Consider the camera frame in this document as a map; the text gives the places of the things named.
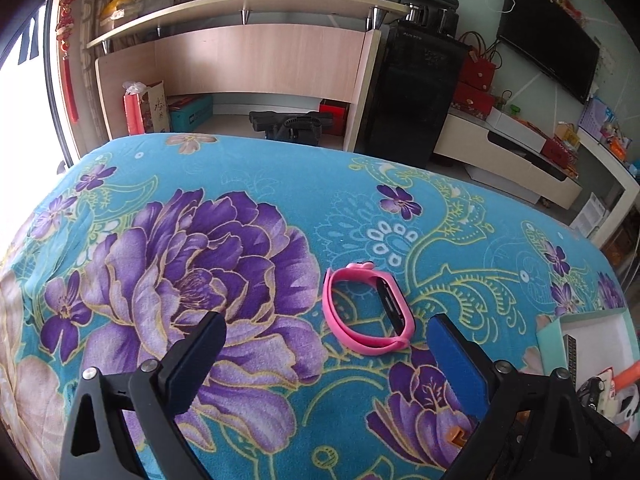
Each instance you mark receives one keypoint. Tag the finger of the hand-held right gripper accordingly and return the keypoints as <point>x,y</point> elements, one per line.
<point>617,452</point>

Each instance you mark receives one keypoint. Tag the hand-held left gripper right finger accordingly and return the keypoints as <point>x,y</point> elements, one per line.
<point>457,360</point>

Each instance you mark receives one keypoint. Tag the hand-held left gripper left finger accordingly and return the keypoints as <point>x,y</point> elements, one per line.
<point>195,370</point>

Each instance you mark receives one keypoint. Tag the white round device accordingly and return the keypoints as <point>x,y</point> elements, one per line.
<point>630,410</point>

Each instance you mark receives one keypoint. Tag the gold patterned harmonica box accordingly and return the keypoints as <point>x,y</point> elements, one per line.
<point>573,357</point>

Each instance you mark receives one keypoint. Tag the pink watch band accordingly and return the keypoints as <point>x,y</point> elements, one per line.
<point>350,340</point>

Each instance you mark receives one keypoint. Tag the teal cardboard box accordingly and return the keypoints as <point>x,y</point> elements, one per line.
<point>600,335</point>

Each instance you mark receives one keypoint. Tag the floral printed blanket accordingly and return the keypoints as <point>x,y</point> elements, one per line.
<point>225,260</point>

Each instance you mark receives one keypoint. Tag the white television stand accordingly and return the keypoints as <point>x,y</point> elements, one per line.
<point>500,160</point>

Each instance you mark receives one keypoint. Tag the white side shelf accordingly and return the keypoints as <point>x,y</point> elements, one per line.
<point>615,185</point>

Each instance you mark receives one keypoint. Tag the blue box under desk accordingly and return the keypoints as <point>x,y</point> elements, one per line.
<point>192,115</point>

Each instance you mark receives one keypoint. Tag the red gift box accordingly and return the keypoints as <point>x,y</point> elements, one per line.
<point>470,102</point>

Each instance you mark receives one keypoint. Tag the black floor stepper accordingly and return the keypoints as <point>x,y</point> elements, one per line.
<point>290,125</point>

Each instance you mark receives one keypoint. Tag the red box with tissue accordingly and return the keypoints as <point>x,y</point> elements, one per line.
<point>135,112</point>

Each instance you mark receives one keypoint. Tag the black cabinet fridge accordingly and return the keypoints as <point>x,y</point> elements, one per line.
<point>410,95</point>

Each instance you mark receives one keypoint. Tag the small red box under desk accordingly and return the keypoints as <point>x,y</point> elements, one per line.
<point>332,117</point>

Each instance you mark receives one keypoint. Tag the red gift bags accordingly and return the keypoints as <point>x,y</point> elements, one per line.
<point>480,67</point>

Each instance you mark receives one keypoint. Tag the wooden desk with curved shelf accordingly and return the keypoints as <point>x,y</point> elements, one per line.
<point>260,60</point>

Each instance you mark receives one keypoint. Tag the red hanging knot decoration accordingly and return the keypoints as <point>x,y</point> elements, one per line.
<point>67,35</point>

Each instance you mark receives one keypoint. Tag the black coffee machine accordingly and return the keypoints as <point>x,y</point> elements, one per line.
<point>427,2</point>

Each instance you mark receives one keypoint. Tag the yellow container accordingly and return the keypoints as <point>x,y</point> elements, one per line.
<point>117,9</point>

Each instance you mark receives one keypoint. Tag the black wall television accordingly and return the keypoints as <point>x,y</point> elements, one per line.
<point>550,40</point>

